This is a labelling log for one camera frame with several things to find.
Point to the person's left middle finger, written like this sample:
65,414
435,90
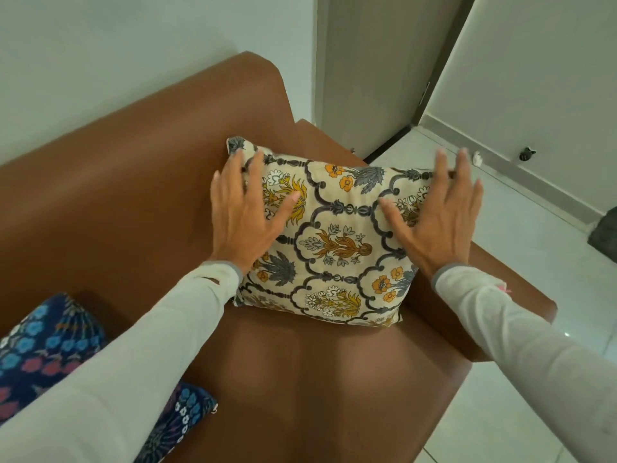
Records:
236,175

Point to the small white object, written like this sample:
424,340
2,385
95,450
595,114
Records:
477,159

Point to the beige door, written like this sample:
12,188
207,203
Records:
376,67

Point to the blue floral cushion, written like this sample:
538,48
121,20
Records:
43,342

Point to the brown leather sofa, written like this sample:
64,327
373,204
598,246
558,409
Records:
144,197

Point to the purple floral cushion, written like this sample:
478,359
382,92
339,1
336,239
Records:
185,414

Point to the person's right hand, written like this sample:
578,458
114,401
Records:
443,231

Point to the person's left forearm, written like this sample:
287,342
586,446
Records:
120,376

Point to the cream floral patterned cushion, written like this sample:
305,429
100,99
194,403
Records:
337,245

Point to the person's right thumb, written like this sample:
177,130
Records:
396,214

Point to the black door stopper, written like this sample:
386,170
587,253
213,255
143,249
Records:
527,154

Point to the person's left hand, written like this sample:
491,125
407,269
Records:
241,226

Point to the person's left thumb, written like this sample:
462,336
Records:
284,212

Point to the dark grey bag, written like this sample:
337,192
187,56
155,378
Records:
605,236

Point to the person's right forearm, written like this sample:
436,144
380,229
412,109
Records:
530,347

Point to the person's right middle finger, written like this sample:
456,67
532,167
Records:
462,178

